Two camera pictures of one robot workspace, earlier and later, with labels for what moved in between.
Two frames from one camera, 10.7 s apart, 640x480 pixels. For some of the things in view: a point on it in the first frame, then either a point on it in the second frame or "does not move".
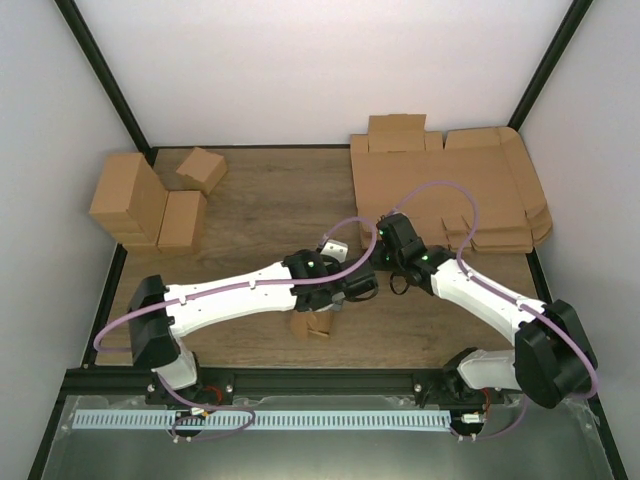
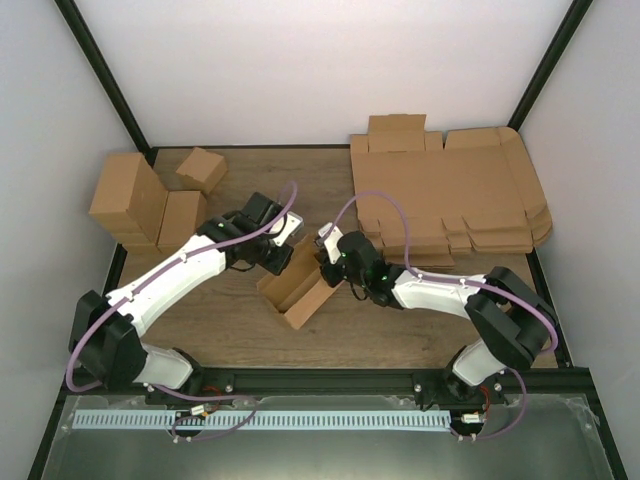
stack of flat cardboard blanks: [479, 192] does not move
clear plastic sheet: [507, 441] does not move
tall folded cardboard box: [130, 199] does not move
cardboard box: [184, 222] does not move
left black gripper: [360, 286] to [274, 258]
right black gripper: [377, 261] to [332, 279]
